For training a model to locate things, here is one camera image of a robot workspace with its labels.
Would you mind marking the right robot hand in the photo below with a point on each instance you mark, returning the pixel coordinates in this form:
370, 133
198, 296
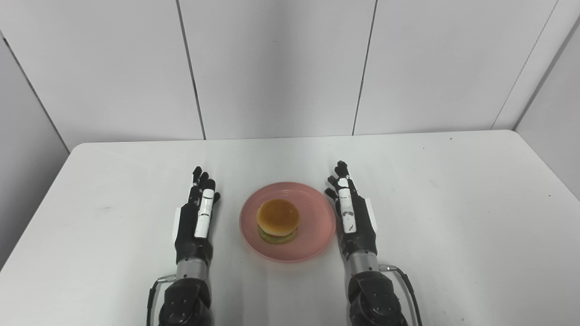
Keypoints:
353, 217

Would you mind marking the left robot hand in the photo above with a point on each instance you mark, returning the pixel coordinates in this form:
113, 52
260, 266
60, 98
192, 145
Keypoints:
195, 226

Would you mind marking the pink plate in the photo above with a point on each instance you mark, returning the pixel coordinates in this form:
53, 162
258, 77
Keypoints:
312, 226

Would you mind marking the toy hamburger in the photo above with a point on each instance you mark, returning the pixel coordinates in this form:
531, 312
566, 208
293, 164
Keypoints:
277, 221

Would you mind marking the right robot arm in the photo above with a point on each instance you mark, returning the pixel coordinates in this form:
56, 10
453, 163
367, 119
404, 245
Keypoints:
374, 294

